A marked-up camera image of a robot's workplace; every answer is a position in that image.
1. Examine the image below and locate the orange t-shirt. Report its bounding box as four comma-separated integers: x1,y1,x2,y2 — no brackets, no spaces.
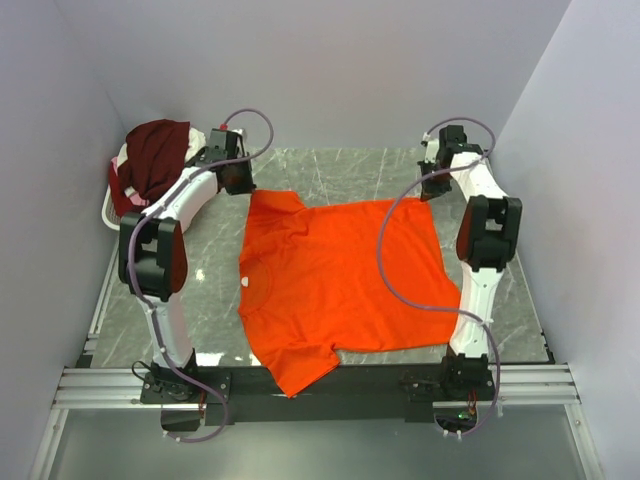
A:
238,190,460,397

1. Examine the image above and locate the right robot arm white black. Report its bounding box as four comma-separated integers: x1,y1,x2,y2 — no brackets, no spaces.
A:
418,117,522,399

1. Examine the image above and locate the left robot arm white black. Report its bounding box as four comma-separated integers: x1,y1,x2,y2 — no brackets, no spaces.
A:
118,125,255,403

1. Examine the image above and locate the white garment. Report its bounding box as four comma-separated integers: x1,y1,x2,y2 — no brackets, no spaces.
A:
112,127,206,166

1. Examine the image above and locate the dark red t-shirt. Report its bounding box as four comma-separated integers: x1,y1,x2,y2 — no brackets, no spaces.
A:
118,119,190,204

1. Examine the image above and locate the pink garment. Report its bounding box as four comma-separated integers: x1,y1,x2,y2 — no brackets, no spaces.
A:
109,157,149,211

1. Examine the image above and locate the white laundry basket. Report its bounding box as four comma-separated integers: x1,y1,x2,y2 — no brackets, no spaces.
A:
101,163,146,231

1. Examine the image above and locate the black base beam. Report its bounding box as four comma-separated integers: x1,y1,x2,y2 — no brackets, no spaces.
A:
140,360,497,426

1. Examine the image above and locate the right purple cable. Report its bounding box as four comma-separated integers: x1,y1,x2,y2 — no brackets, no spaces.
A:
375,117,504,440

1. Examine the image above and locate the purple cable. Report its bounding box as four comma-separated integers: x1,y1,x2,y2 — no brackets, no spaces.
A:
127,108,275,445
375,117,504,440

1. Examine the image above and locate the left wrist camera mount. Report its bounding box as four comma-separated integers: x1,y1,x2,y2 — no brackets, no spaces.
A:
218,123,247,137

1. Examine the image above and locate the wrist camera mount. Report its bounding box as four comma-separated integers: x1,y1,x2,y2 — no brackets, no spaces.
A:
218,123,247,137
421,132,440,163

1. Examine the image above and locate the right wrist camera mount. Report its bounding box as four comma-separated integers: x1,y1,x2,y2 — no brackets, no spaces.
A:
421,132,440,163

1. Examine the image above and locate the aluminium rail frame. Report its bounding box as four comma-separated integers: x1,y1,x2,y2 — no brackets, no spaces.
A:
32,261,605,479

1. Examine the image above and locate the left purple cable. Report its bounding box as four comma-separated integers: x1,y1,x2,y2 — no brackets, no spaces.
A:
127,108,275,445

